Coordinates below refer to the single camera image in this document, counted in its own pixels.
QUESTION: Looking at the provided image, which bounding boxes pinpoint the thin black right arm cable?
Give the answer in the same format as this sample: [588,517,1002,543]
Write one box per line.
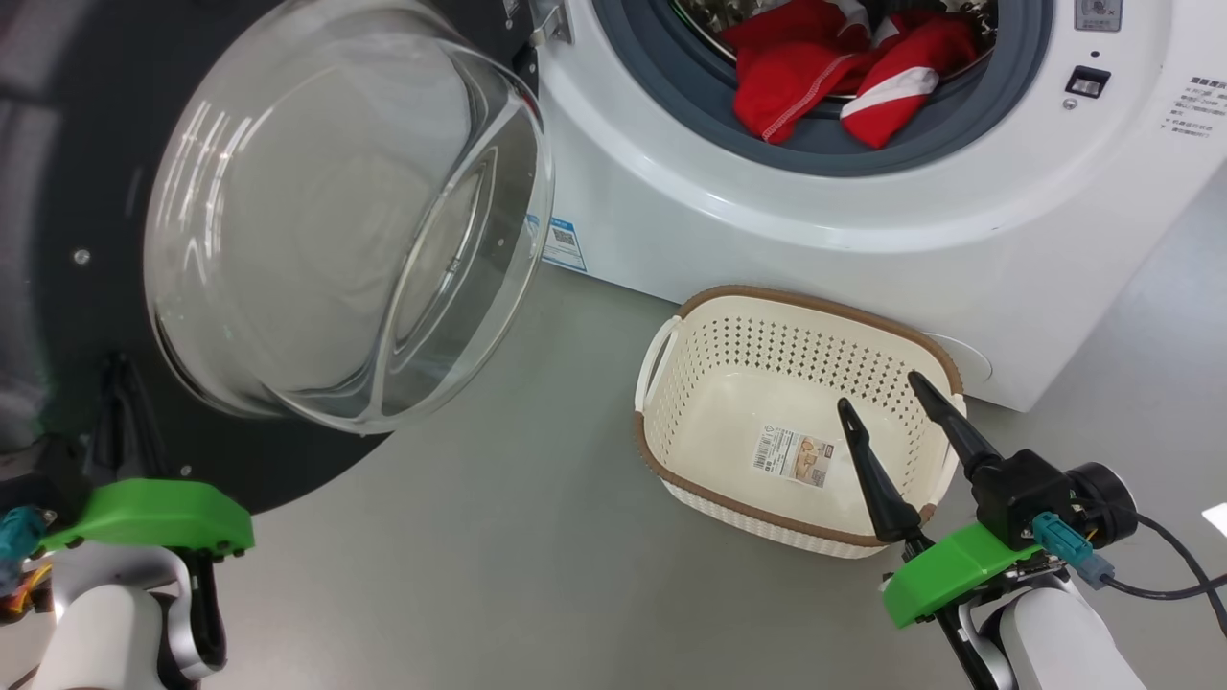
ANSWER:
[1100,512,1227,640]

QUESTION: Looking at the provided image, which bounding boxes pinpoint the black round glass washer door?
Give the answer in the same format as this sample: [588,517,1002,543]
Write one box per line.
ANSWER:
[0,0,558,519]

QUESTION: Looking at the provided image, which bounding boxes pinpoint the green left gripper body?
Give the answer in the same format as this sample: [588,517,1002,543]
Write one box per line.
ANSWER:
[42,478,256,672]

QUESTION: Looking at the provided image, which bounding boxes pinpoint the black printed text label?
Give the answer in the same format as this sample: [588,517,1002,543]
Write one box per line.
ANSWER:
[1163,76,1227,141]

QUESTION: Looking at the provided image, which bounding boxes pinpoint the cream laundry basket brown rim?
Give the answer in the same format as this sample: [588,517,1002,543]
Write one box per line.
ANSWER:
[633,284,968,561]

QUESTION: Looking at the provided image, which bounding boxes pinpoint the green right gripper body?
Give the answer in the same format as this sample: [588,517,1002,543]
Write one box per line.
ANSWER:
[881,521,1047,690]

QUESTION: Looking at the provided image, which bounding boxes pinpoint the red and white garment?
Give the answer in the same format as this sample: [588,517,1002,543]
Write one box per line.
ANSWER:
[718,0,982,150]

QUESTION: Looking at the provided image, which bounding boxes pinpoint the white product label sticker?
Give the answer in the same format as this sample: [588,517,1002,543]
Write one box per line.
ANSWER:
[750,423,836,489]

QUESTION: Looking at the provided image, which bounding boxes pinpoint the silver metal door hinge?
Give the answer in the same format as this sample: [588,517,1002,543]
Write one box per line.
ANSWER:
[528,0,575,50]

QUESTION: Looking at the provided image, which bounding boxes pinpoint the teal left camera connector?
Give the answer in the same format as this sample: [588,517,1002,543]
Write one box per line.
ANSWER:
[0,505,48,568]

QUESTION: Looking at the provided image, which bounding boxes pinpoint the black door latch socket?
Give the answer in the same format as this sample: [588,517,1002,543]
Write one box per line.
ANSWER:
[1063,64,1114,100]

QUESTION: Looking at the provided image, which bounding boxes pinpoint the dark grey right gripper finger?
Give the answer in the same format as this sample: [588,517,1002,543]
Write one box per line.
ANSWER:
[836,397,924,544]
[906,371,1004,481]

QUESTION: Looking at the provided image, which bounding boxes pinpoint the round white filter cover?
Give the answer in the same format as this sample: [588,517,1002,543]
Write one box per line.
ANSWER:
[918,330,994,386]

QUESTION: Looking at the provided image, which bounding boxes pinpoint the blue energy label sticker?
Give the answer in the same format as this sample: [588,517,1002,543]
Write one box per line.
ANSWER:
[524,212,589,275]

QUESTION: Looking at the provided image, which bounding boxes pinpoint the teal camera connector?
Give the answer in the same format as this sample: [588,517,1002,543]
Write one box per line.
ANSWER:
[0,505,48,568]
[1030,510,1116,590]

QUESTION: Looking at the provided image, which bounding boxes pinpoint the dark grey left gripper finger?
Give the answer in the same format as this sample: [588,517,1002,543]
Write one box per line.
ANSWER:
[90,352,170,486]

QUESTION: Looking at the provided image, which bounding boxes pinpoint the grey warning sticker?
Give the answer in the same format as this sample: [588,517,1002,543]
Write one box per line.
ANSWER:
[1073,0,1125,34]

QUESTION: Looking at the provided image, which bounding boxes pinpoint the teal right camera connector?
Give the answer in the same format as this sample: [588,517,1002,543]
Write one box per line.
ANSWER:
[1030,510,1116,590]

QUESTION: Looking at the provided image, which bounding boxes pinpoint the stainless steel washing machine drum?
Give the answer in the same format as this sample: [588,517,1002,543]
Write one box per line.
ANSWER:
[669,0,1000,60]

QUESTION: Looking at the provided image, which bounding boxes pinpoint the white front-load washing machine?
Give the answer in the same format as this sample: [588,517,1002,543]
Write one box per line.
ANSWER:
[498,0,1227,414]

